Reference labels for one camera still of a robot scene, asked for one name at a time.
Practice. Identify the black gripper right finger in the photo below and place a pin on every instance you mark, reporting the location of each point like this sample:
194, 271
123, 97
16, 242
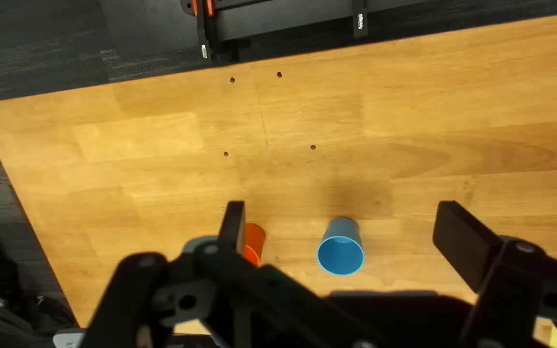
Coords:
465, 242

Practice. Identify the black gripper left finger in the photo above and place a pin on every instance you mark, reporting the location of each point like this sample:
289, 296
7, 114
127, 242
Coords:
233, 224

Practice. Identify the blue plastic cup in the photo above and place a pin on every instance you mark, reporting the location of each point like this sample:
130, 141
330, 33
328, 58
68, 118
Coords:
339, 257

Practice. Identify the orange plastic cup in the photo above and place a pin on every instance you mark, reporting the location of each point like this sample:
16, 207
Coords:
256, 242

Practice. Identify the black orange bar clamp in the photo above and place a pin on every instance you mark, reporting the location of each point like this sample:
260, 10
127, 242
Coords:
202, 31

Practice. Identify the black breadboard plate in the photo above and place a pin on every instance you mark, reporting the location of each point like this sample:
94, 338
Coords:
279, 19

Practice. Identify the black floor equipment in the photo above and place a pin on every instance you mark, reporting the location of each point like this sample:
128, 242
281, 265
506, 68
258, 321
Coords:
1, 301

